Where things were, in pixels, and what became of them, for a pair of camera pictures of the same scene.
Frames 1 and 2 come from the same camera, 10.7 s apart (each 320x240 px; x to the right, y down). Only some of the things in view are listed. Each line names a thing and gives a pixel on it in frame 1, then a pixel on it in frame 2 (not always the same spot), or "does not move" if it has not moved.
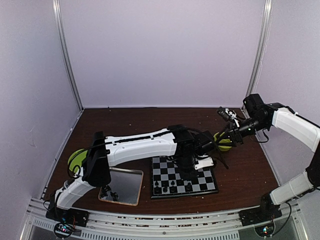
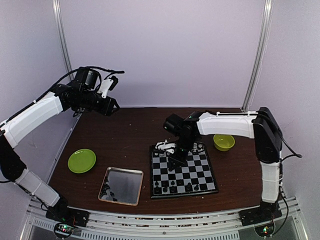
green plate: (76, 159) does not move
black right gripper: (235, 135) → (181, 161)
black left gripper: (186, 176) → (106, 109)
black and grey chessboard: (166, 182) does not move
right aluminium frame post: (265, 28) does not move
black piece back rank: (157, 190) does not move
